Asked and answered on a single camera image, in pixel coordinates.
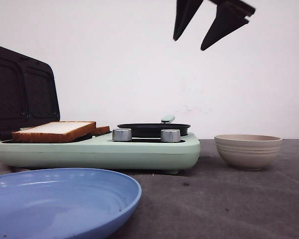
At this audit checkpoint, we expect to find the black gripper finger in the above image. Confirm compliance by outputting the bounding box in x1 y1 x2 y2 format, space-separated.
173 0 203 41

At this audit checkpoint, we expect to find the beige ribbed bowl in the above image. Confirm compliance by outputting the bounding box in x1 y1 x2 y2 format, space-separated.
214 134 283 170

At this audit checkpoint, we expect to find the left silver knob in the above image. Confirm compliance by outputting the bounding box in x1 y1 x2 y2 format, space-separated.
112 128 132 142

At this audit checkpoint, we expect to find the mint green breakfast maker base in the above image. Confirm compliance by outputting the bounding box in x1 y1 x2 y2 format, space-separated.
0 132 200 174

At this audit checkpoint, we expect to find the toast slice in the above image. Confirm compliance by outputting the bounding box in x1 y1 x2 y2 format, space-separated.
11 121 96 143
90 126 110 136

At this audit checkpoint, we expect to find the blue plate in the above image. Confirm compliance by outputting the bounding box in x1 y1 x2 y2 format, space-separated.
0 168 142 239

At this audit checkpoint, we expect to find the small black frying pan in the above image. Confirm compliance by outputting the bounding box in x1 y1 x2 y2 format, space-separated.
117 115 191 138

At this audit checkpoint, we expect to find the right silver knob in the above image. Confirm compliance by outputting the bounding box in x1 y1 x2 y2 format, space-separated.
160 129 181 143

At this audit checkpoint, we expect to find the breakfast maker lid with plate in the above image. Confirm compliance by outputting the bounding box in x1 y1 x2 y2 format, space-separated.
0 46 60 141

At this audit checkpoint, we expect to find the silver knob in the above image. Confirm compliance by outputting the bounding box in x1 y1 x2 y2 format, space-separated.
112 128 132 142
160 129 181 143

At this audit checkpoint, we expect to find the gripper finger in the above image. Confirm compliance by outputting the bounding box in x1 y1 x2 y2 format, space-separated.
201 0 256 51

